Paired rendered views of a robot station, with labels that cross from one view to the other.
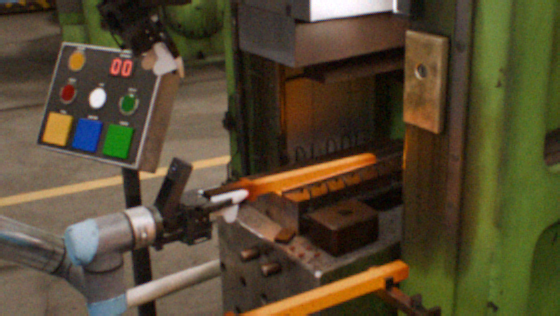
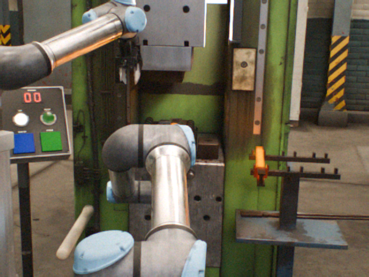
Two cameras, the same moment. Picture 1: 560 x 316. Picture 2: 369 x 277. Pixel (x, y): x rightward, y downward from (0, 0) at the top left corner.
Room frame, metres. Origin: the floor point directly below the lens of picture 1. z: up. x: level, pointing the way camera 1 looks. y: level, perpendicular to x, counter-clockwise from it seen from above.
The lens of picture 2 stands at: (0.07, 1.66, 1.48)
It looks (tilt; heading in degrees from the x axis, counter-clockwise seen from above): 13 degrees down; 310
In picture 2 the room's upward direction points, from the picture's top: 1 degrees clockwise
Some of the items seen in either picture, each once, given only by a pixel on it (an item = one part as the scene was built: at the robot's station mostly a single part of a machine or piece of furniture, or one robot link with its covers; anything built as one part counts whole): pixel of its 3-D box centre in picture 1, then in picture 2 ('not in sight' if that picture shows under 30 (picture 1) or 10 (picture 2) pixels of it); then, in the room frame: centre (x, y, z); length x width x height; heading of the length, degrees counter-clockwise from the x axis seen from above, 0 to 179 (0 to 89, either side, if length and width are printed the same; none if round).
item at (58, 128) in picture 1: (59, 129); not in sight; (1.80, 0.70, 1.01); 0.07 x 0.05 x 0.07; 64
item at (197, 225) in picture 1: (178, 220); not in sight; (1.32, 0.31, 0.99); 0.12 x 0.08 x 0.09; 129
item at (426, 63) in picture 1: (425, 81); (243, 69); (1.31, -0.15, 1.27); 0.09 x 0.02 x 0.17; 39
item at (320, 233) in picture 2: not in sight; (287, 227); (1.01, -0.06, 0.69); 0.40 x 0.30 x 0.02; 36
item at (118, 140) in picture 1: (119, 141); (51, 141); (1.71, 0.53, 1.01); 0.07 x 0.05 x 0.07; 64
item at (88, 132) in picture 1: (88, 135); (23, 143); (1.75, 0.62, 1.01); 0.07 x 0.05 x 0.07; 64
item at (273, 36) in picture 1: (348, 21); (169, 54); (1.61, -0.02, 1.32); 0.42 x 0.20 x 0.10; 129
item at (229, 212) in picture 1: (230, 208); not in sight; (1.37, 0.21, 0.99); 0.09 x 0.03 x 0.06; 126
